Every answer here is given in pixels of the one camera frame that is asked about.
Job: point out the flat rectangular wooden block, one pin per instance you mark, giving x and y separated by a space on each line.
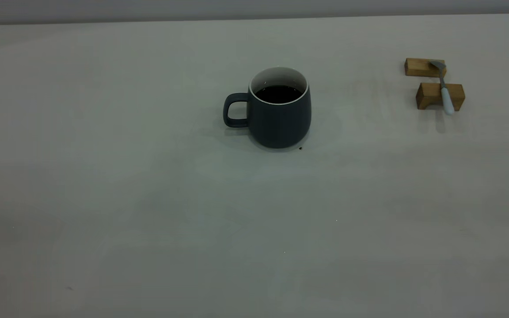
418 67

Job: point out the dark coffee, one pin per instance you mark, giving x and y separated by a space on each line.
279 93

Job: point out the arched wooden block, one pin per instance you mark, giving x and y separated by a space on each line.
429 92

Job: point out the dark grey mug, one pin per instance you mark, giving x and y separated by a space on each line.
281 126

